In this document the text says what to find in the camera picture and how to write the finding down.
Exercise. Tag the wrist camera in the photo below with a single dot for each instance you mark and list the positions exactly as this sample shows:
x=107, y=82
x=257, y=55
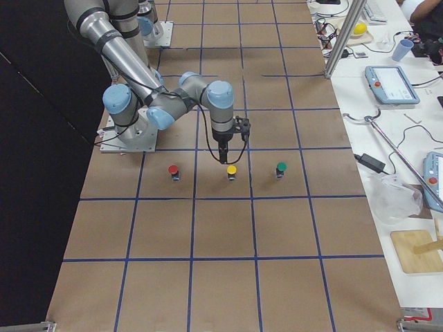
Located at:
x=243, y=127

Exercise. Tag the black power adapter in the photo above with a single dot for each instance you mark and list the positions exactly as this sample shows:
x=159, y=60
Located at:
x=371, y=163

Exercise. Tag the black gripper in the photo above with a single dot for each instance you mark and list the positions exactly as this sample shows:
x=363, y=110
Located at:
x=221, y=139

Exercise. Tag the aluminium frame post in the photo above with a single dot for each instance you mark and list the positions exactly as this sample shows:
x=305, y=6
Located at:
x=349, y=23

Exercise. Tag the blue teach pendant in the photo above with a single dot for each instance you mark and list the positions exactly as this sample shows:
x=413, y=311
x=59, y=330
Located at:
x=390, y=85
x=433, y=177

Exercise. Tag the yellow lemon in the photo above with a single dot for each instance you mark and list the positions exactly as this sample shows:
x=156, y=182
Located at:
x=359, y=29

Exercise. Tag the metal cane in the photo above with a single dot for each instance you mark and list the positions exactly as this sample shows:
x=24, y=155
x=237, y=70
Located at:
x=371, y=121

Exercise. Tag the blue plastic cup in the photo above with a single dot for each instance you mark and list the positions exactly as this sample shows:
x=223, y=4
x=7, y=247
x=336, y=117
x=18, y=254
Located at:
x=402, y=49

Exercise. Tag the red push button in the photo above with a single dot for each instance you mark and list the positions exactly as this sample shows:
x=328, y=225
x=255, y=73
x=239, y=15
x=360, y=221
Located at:
x=174, y=172

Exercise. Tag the wooden board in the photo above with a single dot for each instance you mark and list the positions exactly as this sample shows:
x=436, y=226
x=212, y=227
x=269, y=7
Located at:
x=417, y=252

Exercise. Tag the green push button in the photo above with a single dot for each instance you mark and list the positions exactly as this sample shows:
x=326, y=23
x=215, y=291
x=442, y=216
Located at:
x=280, y=169

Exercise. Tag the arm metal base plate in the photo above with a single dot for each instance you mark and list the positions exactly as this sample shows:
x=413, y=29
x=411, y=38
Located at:
x=165, y=40
x=140, y=137

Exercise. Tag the yellow push button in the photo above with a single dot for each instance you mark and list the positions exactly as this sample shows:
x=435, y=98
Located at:
x=231, y=172

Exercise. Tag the clear plastic bag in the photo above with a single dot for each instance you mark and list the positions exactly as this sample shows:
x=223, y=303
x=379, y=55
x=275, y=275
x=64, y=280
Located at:
x=393, y=200

